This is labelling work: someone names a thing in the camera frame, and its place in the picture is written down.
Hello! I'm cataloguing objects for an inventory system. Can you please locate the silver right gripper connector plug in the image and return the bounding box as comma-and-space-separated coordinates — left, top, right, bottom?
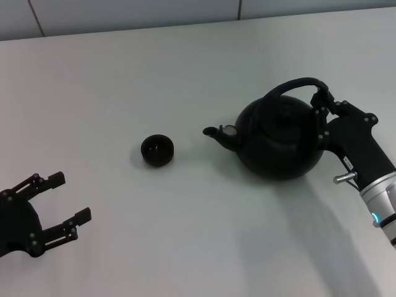
333, 171, 361, 190

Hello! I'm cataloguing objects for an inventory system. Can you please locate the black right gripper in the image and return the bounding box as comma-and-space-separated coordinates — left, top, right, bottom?
310, 88, 396, 188

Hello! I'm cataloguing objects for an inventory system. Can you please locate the small black teacup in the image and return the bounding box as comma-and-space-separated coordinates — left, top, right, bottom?
140, 134, 175, 168

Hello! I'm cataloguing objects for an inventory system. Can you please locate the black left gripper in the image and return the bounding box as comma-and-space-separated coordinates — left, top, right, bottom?
0, 171, 93, 258

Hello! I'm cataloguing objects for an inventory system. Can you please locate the black round teapot with handle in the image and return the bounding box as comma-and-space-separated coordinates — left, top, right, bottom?
202, 77, 329, 181

